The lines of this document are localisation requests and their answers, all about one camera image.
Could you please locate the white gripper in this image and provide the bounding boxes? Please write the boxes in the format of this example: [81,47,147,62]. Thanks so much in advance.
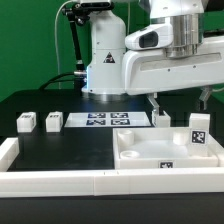
[122,24,224,126]

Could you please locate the white square table top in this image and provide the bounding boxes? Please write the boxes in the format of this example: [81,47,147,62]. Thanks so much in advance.
[113,127,224,169]

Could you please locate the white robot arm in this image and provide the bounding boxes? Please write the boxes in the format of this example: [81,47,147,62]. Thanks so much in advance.
[82,0,224,127]

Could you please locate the white sheet with tags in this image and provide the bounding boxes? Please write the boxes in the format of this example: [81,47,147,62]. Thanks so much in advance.
[65,112,151,127]

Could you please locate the white U-shaped fence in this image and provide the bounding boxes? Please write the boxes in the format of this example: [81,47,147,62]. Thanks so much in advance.
[0,138,224,198]

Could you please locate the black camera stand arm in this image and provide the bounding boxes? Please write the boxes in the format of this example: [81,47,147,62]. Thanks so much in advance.
[62,6,86,77]

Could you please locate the black cables at base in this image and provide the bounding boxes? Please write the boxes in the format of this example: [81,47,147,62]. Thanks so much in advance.
[38,72,88,91]

